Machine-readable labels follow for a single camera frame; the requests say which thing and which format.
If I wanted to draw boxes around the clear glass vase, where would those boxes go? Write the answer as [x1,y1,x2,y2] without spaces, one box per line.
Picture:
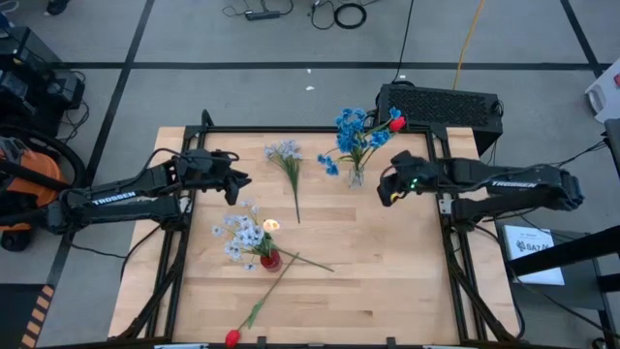
[347,164,366,190]

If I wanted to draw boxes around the yellow cable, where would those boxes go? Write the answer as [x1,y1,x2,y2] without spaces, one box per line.
[452,0,487,91]

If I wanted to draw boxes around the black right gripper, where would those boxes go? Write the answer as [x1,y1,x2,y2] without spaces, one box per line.
[377,149,438,208]

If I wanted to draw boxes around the long black cable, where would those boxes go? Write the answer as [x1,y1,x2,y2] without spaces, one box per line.
[391,0,416,83]

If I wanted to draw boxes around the white artificial flower bunch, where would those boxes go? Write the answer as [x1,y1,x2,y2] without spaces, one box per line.
[211,199,280,272]
[263,139,304,225]

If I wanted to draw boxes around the black equipment cart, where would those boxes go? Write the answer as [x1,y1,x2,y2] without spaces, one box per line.
[0,23,86,140]

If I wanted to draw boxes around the black floor cable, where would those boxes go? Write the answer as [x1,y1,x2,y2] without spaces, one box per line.
[70,225,162,282]

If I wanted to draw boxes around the green stems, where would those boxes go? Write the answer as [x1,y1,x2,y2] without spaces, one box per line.
[263,218,282,258]

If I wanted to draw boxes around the thin black cable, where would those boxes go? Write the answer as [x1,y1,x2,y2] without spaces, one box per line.
[309,0,336,31]

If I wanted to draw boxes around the black power strip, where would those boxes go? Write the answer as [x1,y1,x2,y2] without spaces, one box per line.
[244,10,282,22]

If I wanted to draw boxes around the coiled black cable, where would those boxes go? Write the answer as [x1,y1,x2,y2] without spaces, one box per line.
[333,2,368,30]

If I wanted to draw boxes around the orange shop vacuum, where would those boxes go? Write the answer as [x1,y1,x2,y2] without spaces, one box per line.
[0,124,88,253]

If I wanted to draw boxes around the black hazard-striped mat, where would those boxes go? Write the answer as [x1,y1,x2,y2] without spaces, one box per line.
[0,283,55,349]

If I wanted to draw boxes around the black metal stand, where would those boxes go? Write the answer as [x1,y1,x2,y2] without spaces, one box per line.
[498,118,620,349]

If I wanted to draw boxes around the white paper sign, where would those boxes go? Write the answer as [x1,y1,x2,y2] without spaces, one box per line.
[503,225,566,286]

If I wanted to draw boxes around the white artificial tulip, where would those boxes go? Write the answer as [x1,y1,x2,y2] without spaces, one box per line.
[278,246,335,273]

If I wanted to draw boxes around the red artificial tulip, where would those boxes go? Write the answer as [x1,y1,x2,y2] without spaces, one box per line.
[367,115,408,156]
[225,251,300,349]

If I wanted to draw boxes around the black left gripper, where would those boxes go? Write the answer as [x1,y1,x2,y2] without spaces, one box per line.
[181,148,253,207]

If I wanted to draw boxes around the black metal table frame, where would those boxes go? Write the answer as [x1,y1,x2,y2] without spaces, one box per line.
[113,109,523,343]

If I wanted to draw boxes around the white box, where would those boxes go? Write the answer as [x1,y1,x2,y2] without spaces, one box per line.
[584,57,620,125]

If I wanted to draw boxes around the black cable bundle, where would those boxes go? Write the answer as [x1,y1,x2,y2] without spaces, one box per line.
[546,139,609,171]

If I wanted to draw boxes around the red ribbed glass vase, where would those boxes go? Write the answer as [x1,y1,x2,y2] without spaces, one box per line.
[260,249,285,273]

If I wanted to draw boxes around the black computer case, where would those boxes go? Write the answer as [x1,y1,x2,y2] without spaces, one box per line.
[375,81,505,156]

